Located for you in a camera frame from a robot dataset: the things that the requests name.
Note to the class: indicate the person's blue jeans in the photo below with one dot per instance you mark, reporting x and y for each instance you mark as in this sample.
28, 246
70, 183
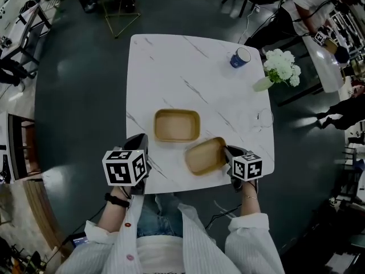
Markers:
159, 218

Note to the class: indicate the white marble square table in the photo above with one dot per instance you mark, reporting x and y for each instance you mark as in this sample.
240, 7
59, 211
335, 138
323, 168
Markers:
171, 67

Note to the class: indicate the person's left forearm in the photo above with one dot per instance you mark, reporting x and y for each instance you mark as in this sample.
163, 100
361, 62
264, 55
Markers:
114, 218

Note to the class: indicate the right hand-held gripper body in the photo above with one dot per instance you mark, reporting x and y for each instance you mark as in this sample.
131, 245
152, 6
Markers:
248, 168

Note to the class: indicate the black wristband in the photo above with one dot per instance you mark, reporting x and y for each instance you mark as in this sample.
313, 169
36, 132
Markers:
117, 201

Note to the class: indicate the white and wood cabinet desk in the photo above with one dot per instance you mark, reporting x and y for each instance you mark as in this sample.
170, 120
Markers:
17, 147

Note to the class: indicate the white flower bouquet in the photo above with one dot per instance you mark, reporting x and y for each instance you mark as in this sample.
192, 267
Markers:
280, 64

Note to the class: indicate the small tablet screen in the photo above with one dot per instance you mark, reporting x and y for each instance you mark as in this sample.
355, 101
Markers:
80, 241

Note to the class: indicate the blue mug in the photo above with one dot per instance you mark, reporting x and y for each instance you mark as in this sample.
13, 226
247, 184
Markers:
236, 61

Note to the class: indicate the person's white striped shirt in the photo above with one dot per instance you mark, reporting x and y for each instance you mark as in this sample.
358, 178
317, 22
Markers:
205, 247

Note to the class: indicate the white metal shelving rack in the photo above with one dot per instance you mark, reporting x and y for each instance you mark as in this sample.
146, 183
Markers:
350, 30

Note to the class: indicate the clear glass cup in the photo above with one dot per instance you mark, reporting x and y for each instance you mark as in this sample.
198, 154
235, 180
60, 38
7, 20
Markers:
266, 118

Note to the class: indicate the white desk with black frame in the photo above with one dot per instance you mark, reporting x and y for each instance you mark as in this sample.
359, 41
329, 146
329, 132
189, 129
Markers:
25, 24

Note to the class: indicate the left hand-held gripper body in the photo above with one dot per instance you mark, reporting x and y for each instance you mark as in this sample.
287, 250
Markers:
119, 173

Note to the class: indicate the wooden slatted bench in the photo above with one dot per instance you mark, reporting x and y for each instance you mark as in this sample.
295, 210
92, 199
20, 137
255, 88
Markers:
42, 210

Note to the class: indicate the pale green vase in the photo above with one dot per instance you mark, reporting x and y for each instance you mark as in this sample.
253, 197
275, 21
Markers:
261, 84

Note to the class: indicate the person's right forearm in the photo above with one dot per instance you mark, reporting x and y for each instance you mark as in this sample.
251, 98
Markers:
250, 207

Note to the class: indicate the white table with black legs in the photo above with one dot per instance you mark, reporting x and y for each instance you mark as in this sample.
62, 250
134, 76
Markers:
328, 73

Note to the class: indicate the person's white t-shirt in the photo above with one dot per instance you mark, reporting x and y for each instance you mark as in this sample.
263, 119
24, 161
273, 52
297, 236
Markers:
159, 255

